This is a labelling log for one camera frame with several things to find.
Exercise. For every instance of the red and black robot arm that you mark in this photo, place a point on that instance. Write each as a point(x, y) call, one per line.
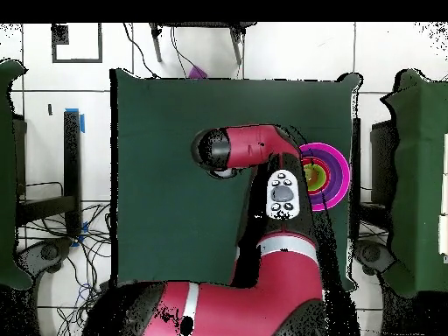
point(262, 297)

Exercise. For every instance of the black camera tripod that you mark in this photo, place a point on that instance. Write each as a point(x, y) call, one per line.
point(156, 45)

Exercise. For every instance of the black square frame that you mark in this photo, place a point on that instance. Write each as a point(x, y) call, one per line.
point(77, 61)

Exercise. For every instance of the green cloth covered table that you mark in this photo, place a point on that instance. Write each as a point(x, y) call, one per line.
point(7, 175)
point(420, 175)

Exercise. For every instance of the purple bowl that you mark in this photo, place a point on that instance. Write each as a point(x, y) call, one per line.
point(335, 168)

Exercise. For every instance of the small pinkish red bowl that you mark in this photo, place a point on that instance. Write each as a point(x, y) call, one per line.
point(327, 175)

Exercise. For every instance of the dark green tablecloth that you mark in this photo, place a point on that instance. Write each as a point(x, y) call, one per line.
point(157, 210)

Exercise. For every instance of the small purple object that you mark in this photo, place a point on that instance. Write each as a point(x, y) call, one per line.
point(196, 73)

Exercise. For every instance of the black metal stand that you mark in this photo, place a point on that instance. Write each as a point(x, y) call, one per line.
point(71, 157)
point(381, 157)

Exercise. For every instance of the large pink bowl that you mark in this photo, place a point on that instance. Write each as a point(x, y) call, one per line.
point(344, 175)

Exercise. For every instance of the dark grey pedestal leg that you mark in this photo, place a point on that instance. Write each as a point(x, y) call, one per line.
point(49, 252)
point(371, 253)

